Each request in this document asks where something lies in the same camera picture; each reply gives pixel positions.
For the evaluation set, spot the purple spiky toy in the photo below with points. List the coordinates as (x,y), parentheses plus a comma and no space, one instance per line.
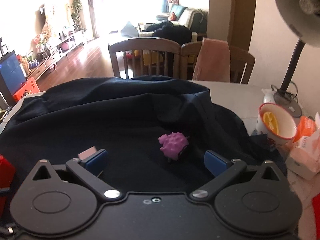
(173,146)

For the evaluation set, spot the brown wooden door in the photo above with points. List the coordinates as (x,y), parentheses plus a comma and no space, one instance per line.
(241,17)

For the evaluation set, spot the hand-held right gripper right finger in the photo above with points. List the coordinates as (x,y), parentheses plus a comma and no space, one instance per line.
(215,163)

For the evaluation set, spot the pink kettle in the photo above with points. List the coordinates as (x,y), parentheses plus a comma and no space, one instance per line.
(67,46)

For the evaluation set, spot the teal sofa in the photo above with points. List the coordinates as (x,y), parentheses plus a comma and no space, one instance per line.
(180,11)

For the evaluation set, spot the grey desk lamp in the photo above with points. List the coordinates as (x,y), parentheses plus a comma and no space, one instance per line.
(295,7)

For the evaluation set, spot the floral hanging quilt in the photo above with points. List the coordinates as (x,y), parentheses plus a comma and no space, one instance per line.
(55,20)

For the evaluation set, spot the cream knitted blanket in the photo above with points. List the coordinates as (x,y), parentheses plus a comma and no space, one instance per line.
(191,16)

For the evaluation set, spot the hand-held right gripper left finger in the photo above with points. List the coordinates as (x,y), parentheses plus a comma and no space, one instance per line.
(96,161)

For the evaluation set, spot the wooden television cabinet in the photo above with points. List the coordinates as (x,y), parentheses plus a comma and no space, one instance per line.
(47,65)

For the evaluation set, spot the green potted plant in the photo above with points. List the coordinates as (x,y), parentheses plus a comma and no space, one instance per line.
(76,10)

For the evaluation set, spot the orange white tissue pack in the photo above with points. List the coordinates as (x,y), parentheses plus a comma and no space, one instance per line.
(306,152)

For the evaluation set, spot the blue television screen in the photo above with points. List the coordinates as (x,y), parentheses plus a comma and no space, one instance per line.
(11,75)

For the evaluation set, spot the brown wooden chair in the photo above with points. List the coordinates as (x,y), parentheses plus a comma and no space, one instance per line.
(238,60)
(145,46)

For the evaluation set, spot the pink towel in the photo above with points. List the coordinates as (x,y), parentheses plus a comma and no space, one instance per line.
(212,60)

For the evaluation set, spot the white standing air conditioner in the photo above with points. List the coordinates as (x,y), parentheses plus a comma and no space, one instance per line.
(81,10)

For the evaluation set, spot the black clothes heap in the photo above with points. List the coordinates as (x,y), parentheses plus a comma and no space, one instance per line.
(170,32)

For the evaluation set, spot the red tin box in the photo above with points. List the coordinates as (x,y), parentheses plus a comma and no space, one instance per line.
(6,172)

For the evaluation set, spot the grey blue paper bag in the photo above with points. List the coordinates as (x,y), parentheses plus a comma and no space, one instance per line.
(128,29)

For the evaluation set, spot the navy blue cloth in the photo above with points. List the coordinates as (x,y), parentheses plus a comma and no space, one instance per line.
(100,117)

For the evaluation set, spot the red sofa cushion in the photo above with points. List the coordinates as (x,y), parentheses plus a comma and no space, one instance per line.
(172,16)

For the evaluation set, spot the orange gift box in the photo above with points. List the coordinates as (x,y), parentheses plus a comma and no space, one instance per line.
(26,90)

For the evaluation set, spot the yellow cloth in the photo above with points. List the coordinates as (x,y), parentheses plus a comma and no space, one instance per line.
(147,57)

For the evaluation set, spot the pink eraser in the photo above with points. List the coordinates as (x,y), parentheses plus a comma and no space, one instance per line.
(86,153)

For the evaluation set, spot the white cup with lemon print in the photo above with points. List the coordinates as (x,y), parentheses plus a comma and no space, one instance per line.
(277,126)

